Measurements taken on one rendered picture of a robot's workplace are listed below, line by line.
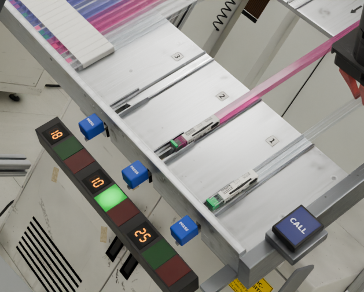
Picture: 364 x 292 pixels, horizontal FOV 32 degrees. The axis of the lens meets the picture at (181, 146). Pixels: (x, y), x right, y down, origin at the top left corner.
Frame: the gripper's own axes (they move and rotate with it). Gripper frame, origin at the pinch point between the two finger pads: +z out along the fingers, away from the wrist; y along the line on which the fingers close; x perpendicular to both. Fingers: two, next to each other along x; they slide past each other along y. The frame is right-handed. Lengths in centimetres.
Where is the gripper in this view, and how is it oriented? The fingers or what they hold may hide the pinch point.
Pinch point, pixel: (363, 96)
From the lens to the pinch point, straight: 96.7
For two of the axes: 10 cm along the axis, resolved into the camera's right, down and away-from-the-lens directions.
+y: -6.2, -6.2, 4.8
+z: 0.7, 5.7, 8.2
